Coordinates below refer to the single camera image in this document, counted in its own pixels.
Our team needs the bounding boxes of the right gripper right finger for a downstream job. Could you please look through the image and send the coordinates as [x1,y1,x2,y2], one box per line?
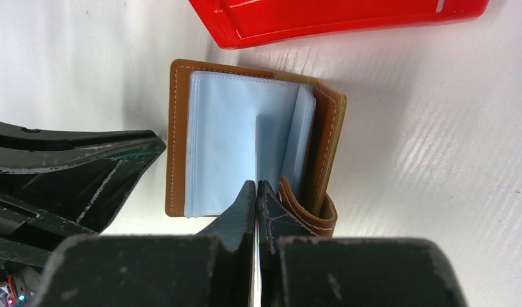
[257,181,467,306]

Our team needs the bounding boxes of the red plastic bin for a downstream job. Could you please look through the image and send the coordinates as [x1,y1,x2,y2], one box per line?
[190,0,488,49]

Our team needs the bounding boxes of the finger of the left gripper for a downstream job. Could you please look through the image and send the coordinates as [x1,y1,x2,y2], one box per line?
[0,122,156,151]
[0,138,166,267]

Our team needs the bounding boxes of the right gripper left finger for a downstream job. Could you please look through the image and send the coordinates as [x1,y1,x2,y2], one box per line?
[33,181,257,306]

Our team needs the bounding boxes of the silver credit card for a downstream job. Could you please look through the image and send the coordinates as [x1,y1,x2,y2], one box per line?
[249,115,263,307]

